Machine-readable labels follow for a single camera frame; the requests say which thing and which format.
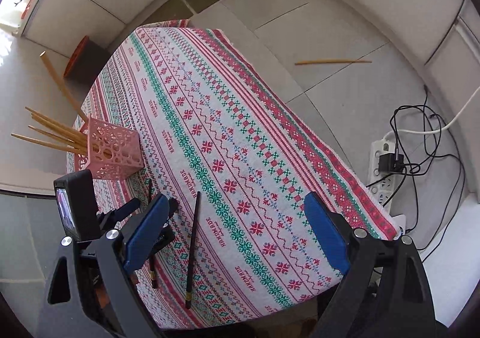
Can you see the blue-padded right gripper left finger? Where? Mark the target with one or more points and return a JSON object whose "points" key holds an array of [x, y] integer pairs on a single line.
{"points": [[120, 253]]}

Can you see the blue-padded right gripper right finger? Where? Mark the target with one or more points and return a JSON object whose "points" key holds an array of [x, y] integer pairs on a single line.
{"points": [[345, 315]]}

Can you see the black chopstick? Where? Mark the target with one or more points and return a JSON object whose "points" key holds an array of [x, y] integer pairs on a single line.
{"points": [[190, 269]]}

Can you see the pink perforated utensil holder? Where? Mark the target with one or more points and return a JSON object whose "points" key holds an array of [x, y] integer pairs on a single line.
{"points": [[113, 152]]}

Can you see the bamboo chopstick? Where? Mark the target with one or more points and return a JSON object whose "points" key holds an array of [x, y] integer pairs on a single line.
{"points": [[332, 62], [65, 131], [48, 118], [62, 86], [59, 147], [57, 138]]}

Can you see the white round-button device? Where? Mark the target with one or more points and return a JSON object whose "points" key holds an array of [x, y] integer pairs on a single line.
{"points": [[401, 221]]}

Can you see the white power strip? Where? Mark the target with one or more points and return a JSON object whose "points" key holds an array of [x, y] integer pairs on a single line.
{"points": [[382, 182]]}

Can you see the black power adapter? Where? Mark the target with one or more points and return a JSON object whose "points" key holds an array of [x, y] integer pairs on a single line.
{"points": [[391, 163]]}

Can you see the patterned red green tablecloth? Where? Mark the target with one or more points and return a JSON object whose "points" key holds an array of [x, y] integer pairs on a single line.
{"points": [[208, 122]]}

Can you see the red trash bin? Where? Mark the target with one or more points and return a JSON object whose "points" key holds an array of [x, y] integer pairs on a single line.
{"points": [[86, 62]]}

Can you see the bamboo chopstick on floor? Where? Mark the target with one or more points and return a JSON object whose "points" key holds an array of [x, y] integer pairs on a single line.
{"points": [[332, 62]]}

